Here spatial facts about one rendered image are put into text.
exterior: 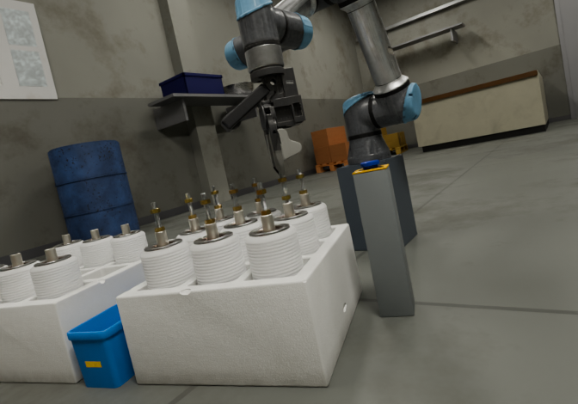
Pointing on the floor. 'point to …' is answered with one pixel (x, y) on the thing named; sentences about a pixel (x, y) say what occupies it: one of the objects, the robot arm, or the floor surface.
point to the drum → (93, 188)
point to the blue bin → (102, 350)
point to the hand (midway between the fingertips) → (277, 169)
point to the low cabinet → (483, 113)
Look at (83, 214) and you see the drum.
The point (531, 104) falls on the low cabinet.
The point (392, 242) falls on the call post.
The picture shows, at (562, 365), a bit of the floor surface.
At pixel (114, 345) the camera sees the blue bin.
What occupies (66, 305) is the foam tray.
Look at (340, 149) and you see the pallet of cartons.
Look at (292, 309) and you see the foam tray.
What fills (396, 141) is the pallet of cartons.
